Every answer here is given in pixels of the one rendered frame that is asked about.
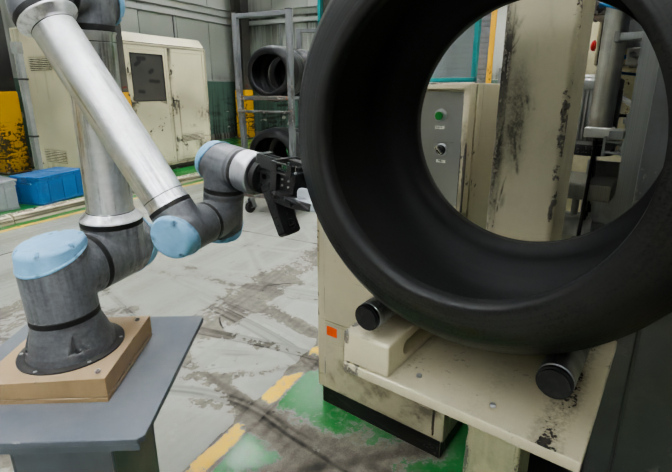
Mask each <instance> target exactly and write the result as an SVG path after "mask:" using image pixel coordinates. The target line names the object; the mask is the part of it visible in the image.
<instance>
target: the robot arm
mask: <svg viewBox="0 0 672 472"><path fill-rule="evenodd" d="M5 2H6V7H7V10H8V13H9V15H10V18H11V20H12V21H13V23H14V24H15V26H16V27H17V29H18V30H19V32H20V33H21V34H23V35H25V36H27V37H30V38H34V40H35V41H36V43H37V44H38V46H39V47H40V49H41V50H42V52H43V53H44V55H45V56H46V58H47V60H48V61H49V63H50V64H51V66H52V67H53V69H54V70H55V72H56V73H57V75H58V76H59V78H60V79H61V81H62V82H63V84H64V86H65V87H66V89H67V90H68V92H69V93H70V100H71V107H72V114H73V121H74V128H75V135H76V142H77V149H78V157H79V164H80V171H81V178H82V185H83V192H84V199H85V206H86V211H85V212H84V213H83V214H82V215H81V216H80V218H79V228H80V230H75V229H66V230H62V231H59V232H58V231H52V232H48V233H44V234H40V235H37V236H35V237H32V238H30V239H29V240H25V241H24V242H22V243H20V244H19V245H18V246H17V247H16V248H15V249H14V250H13V253H12V262H13V273H14V275H15V278H16V282H17V286H18V290H19V293H20V297H21V301H22V305H23V309H24V312H25V316H26V320H27V324H28V328H29V329H28V334H27V339H26V345H25V350H24V355H25V359H26V362H27V364H28V365H29V366H31V367H34V368H38V369H56V368H63V367H67V366H71V365H75V364H78V363H81V362H84V361H86V360H88V359H91V358H93V357H95V356H97V355H98V354H100V353H102V352H103V351H105V350H106V349H107V348H108V347H110V346H111V345H112V343H113V342H114V341H115V338H116V333H115V328H114V326H113V324H112V323H111V322H110V321H109V319H108V318H107V316H106V315H105V314H104V312H103V311H102V309H101V306H100V301H99V296H98V293H99V292H100V291H102V290H104V289H106V288H108V287H110V286H112V285H114V284H115V283H117V282H119V281H121V280H123V279H125V278H127V277H129V276H130V275H132V274H134V273H137V272H139V271H141V270H142V269H144V268H145V267H146V266H147V265H149V264H150V263H151V262H152V261H153V260H154V259H155V257H156V256H157V253H158V251H160V252H161V253H162V254H163V255H165V256H167V257H170V258H174V259H180V258H184V257H186V256H188V255H192V254H194V253H196V252H197V251H198V250H199V249H201V248H203V247H205V246H206V245H208V244H210V243H218V244H223V243H229V242H231V241H235V240H237V239H238V238H239V237H240V236H241V234H242V228H243V224H244V222H243V205H244V193H247V194H250V195H259V194H261V193H263V195H264V197H265V200H266V203H267V206H268V208H269V211H270V214H271V217H272V219H273V222H274V225H275V228H276V230H277V233H278V236H280V237H285V236H288V235H291V234H293V233H296V232H298V231H299V230H300V226H299V223H298V220H297V217H296V214H295V212H294V209H295V210H301V211H306V212H314V213H315V210H314V208H313V205H312V202H311V199H310V196H309V193H308V190H307V186H306V182H305V178H304V174H303V169H302V164H301V158H300V157H297V156H294V157H284V158H282V157H279V156H276V155H274V152H271V151H266V152H260V153H259V152H256V151H253V150H248V149H245V148H242V147H239V146H235V145H232V144H230V143H228V142H224V141H209V142H207V143H205V144H204V145H203V146H202V147H201V148H200V149H199V150H198V152H197V154H196V157H195V169H196V171H197V173H198V174H199V175H200V176H201V177H202V178H204V179H203V201H202V202H200V203H196V204H195V203H194V201H193V199H192V198H191V197H190V195H189V193H187V192H186V191H185V189H184V188H183V186H182V185H181V183H180V182H179V180H178V179H177V177H176V175H175V174H174V172H173V171H172V169H171V168H170V166H169V165H168V163H167V161H166V160H165V158H164V157H163V155H162V154H161V152H160V151H159V149H158V147H157V146H156V144H155V143H154V141H153V140H152V138H151V137H150V135H149V133H148V132H147V130H146V129H145V127H144V126H143V124H142V122H141V121H140V119H139V118H138V116H137V115H136V113H135V112H134V110H133V108H132V107H131V105H130V104H129V102H128V101H127V99H126V98H125V96H124V94H123V93H122V90H121V80H120V71H119V62H118V52H117V43H116V35H117V31H116V25H118V24H119V23H120V22H121V21H122V17H124V14H125V1H124V0H5ZM288 159H289V162H288ZM132 190H133V191H134V193H135V194H136V196H137V197H138V199H139V200H140V202H141V203H142V205H143V206H144V208H145V209H146V211H147V213H148V216H149V218H150V219H151V221H152V223H153V224H151V223H150V222H148V221H147V219H146V218H144V217H143V213H142V212H141V211H140V210H138V209H137V208H136V207H135V206H134V202H133V193H132Z"/></svg>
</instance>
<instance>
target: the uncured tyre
mask: <svg viewBox="0 0 672 472"><path fill-rule="evenodd" d="M517 1H520V0H330V1H329V3H328V5H327V7H326V9H325V11H324V13H323V15H322V17H321V19H320V21H319V24H318V26H317V28H316V31H315V34H314V36H313V39H312V42H311V45H310V48H309V51H308V55H307V59H306V62H305V67H304V71H303V76H302V82H301V88H300V96H299V108H298V138H299V149H300V157H301V164H302V169H303V174H304V178H305V182H306V186H307V190H308V193H309V196H310V199H311V202H312V205H313V208H314V210H315V213H316V215H317V218H318V220H319V222H320V224H321V226H322V228H323V230H324V232H325V234H326V236H327V238H328V240H329V241H330V243H331V245H332V246H333V248H334V249H335V251H336V253H337V254H338V256H339V257H340V258H341V260H342V261H343V263H344V264H345V265H346V267H347V268H348V269H349V270H350V272H351V273H352V274H353V275H354V276H355V277H356V279H357V280H358V281H359V282H360V283H361V284H362V285H363V286H364V287H365V288H366V289H367V290H368V291H369V292H370V293H371V294H372V295H373V296H374V297H376V298H377V299H378V300H379V301H380V302H381V303H383V304H384V305H385V306H386V307H388V308H389V309H390V310H392V311H393V312H395V313H396V314H397V315H399V316H400V317H402V318H403V319H405V320H407V321H408V322H410V323H412V324H413V325H415V326H417V327H419V328H421V329H423V330H425V331H427V332H429V333H431V334H433V335H435V336H438V337H440V338H442V339H445V340H448V341H451V342H453V343H456V344H460V345H463V346H466V347H470V348H474V349H478V350H483V351H489V352H495V353H502V354H513V355H547V354H558V353H566V352H572V351H578V350H583V349H587V348H591V347H595V346H599V345H602V344H605V343H609V342H611V341H614V340H617V339H620V338H622V337H625V336H627V335H630V334H632V333H634V332H636V331H639V330H641V329H643V328H645V327H647V326H649V325H651V324H652V323H654V322H656V321H658V320H659V319H661V318H663V317H665V316H666V315H668V314H669V313H671V312H672V0H597V1H600V2H603V3H606V4H608V5H610V6H612V7H615V8H617V9H618V10H620V11H622V12H624V13H625V14H627V15H628V16H630V17H631V18H633V19H634V20H635V21H636V22H638V23H639V24H640V25H641V26H642V28H643V30H644V31H645V33H646V35H647V37H648V39H649V41H650V43H651V45H652V47H653V49H654V52H655V54H656V57H657V59H658V62H659V65H660V68H661V72H662V75H663V79H664V84H665V89H666V95H667V103H668V119H669V126H668V142H667V150H666V156H665V161H664V166H663V168H662V170H661V172H660V173H659V175H658V177H657V178H656V180H655V181H654V183H653V184H652V185H651V187H650V188H649V189H648V190H647V192H646V193H645V194H644V195H643V196H642V197H641V198H640V199H639V200H638V201H637V202H636V203H635V204H634V205H633V206H632V207H631V208H629V209H628V210H627V211H626V212H624V213H623V214H622V215H620V216H619V217H617V218H616V219H614V220H613V221H611V222H609V223H608V224H606V225H604V226H602V227H600V228H598V229H596V230H593V231H591V232H588V233H586V234H583V235H579V236H576V237H572V238H568V239H562V240H555V241H524V240H517V239H512V238H508V237H504V236H501V235H498V234H495V233H493V232H490V231H488V230H486V229H484V228H482V227H480V226H478V225H476V224H475V223H473V222H471V221H470V220H469V219H467V218H466V217H464V216H463V215H462V214H461V213H460V212H458V211H457V210H456V209H455V208H454V207H453V206H452V205H451V204H450V203H449V202H448V200H447V199H446V198H445V197H444V195H443V194H442V193H441V191H440V190H439V188H438V187H437V185H436V183H435V182H434V180H433V178H432V176H431V173H430V171H429V169H428V166H427V163H426V160H425V156H424V152H423V147H422V140H421V114H422V107H423V102H424V98H425V94H426V91H427V88H428V85H429V82H430V80H431V77H432V75H433V73H434V71H435V69H436V67H437V65H438V64H439V62H440V60H441V59H442V57H443V56H444V54H445V53H446V52H447V50H448V49H449V48H450V46H451V45H452V44H453V43H454V42H455V41H456V40H457V39H458V38H459V37H460V36H461V35H462V34H463V33H464V32H465V31H466V30H467V29H468V28H469V27H471V26H472V25H473V24H474V23H476V22H477V21H478V20H480V19H481V18H483V17H484V16H486V15H488V14H489V13H491V12H493V11H495V10H497V9H499V8H501V7H503V6H506V5H508V4H511V3H514V2H517Z"/></svg>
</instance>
